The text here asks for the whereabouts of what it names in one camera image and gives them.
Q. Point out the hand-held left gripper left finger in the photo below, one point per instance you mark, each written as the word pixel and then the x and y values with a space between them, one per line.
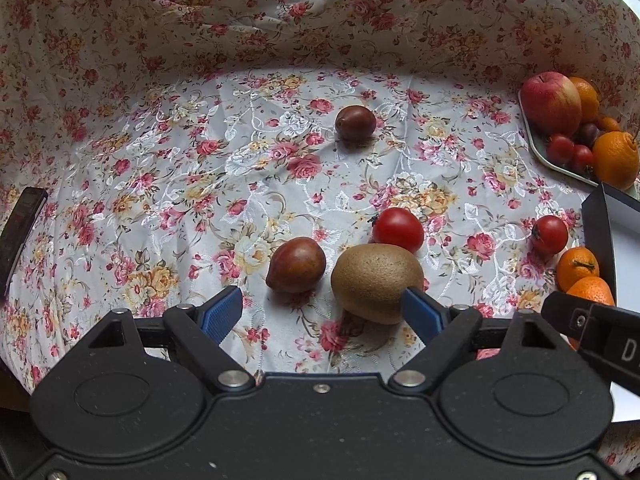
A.
pixel 222 312

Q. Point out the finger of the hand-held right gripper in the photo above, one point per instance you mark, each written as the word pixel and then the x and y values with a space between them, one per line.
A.
pixel 567 317

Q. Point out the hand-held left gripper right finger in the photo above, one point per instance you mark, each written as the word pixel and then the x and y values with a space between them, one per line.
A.
pixel 420 317

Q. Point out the mandarin with stem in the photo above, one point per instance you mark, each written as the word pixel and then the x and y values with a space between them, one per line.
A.
pixel 577 269

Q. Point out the brown kiwi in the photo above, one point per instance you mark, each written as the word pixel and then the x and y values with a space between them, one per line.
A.
pixel 372 280

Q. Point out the black box with white inside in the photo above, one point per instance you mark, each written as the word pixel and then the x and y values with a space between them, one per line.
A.
pixel 625 240

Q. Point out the pale green plate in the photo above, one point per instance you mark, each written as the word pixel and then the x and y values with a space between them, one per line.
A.
pixel 537 152

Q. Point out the dark brown plum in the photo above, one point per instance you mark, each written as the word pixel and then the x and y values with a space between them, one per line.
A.
pixel 355 122

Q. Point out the small orange mandarin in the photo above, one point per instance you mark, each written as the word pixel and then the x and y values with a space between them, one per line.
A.
pixel 592 292

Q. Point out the red tomato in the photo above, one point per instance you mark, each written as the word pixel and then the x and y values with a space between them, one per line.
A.
pixel 549 234
pixel 397 230
pixel 582 158
pixel 560 149

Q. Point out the large orange with pointed top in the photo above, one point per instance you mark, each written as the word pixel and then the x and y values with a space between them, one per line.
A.
pixel 616 160

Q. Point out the purple plum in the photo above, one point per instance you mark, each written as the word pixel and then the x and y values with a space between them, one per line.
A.
pixel 589 133

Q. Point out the tiny mandarin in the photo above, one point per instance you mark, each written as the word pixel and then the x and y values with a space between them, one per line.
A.
pixel 609 124

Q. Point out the floral cloth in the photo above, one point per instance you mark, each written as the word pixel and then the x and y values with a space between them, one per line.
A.
pixel 200 110

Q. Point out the red apple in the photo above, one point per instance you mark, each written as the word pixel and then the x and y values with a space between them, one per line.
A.
pixel 550 102

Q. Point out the dark flat object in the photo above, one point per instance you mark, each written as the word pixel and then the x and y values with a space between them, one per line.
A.
pixel 20 230

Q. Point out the round orange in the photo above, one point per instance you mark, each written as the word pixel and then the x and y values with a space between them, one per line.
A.
pixel 587 97

